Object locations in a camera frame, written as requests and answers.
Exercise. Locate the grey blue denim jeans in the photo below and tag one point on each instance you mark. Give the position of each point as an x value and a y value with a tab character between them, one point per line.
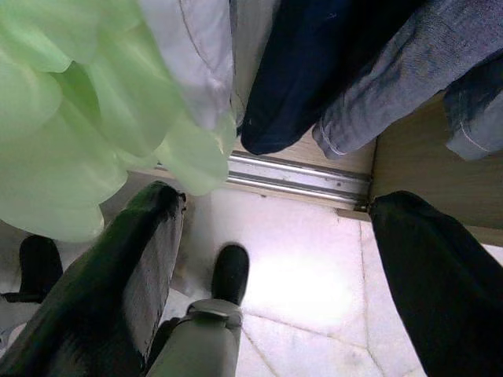
393	78

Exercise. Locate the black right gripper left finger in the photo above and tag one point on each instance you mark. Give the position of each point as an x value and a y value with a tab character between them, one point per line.
90	298

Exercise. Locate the light green garment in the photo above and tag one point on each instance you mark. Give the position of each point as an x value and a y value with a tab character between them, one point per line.
78	118

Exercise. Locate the white hanging garment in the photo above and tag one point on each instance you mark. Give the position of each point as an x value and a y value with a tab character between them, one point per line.
188	59

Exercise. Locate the aluminium sliding door rail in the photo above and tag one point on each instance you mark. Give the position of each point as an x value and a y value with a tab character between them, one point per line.
294	178

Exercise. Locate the wooden wardrobe panel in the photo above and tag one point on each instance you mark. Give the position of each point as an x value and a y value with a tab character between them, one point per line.
424	165

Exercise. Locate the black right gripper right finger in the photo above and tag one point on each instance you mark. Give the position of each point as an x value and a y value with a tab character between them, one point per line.
444	290

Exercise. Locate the navy blue hanging garment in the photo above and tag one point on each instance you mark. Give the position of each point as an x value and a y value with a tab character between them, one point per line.
298	78

